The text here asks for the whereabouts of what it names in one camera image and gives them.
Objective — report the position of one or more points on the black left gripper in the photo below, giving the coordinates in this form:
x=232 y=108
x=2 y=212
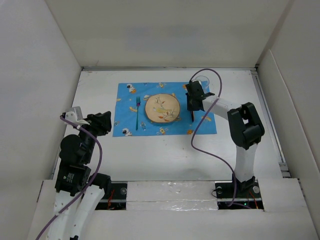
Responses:
x=100 y=121

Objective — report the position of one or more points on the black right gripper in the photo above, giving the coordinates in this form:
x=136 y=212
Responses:
x=190 y=107

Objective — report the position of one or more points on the clear plastic cup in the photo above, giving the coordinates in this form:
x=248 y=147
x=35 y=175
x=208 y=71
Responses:
x=205 y=83

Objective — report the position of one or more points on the beige bird-pattern plate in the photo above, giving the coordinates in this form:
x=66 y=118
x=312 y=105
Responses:
x=162 y=108

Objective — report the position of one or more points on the blue space-print cloth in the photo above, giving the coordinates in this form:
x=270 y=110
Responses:
x=126 y=112

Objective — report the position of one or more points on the iridescent fork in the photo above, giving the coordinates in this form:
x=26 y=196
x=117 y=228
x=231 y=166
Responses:
x=138 y=103

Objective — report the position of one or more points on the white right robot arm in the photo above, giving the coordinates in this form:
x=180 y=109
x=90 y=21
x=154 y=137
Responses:
x=245 y=126

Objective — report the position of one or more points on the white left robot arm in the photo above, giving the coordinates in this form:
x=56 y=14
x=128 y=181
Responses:
x=79 y=186

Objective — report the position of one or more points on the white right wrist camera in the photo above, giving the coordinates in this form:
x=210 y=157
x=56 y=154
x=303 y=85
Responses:
x=197 y=80

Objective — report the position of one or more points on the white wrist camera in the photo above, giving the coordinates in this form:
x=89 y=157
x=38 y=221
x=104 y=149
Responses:
x=197 y=80
x=73 y=116

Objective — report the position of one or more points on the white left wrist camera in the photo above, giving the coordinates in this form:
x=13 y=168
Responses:
x=73 y=116

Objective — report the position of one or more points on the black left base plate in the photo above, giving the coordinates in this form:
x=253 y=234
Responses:
x=116 y=198

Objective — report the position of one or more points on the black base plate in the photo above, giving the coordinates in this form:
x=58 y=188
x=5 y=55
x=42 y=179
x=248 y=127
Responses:
x=116 y=198
x=250 y=198

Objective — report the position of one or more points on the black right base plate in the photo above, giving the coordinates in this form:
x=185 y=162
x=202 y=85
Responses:
x=250 y=198

